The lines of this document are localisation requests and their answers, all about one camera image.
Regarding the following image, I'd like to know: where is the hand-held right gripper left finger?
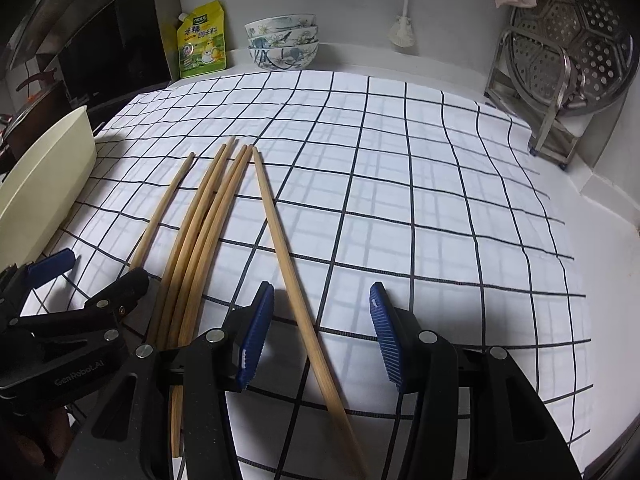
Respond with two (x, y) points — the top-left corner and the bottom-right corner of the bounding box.
(90, 281), (276, 480)

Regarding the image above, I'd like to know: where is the stainless steel rack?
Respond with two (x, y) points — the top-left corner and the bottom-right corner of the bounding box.
(484, 27), (596, 171)

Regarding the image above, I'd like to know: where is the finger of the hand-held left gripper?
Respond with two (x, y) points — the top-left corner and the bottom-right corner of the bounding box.
(0, 249), (77, 311)
(15, 268), (151, 342)

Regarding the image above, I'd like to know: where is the perforated metal steamer plate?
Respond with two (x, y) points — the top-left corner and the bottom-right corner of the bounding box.
(510, 0), (636, 111)

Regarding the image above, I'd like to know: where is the yellow seasoning pouch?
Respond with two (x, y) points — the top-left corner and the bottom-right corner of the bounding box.
(176, 0), (228, 79)

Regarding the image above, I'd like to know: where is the long wooden chopstick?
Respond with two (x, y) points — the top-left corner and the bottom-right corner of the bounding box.
(251, 146), (370, 480)

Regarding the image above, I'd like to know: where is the white black checked tablecloth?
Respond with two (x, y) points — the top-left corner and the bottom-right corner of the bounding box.
(20, 70), (593, 480)

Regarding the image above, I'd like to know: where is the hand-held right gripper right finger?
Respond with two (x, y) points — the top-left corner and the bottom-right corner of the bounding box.
(369, 281), (583, 480)

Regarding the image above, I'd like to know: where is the white power cable with plug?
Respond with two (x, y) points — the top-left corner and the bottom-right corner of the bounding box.
(389, 0), (418, 51)

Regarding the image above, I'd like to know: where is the black range hood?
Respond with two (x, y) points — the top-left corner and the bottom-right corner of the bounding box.
(0, 0), (173, 126)

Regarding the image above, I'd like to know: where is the cream plastic bowl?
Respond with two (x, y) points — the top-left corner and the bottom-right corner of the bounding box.
(0, 105), (98, 273)

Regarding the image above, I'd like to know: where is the dark cooking pot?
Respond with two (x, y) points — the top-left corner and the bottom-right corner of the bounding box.
(0, 67), (66, 176)

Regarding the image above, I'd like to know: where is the pile of wooden chopsticks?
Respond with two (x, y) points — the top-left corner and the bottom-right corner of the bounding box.
(127, 136), (253, 458)

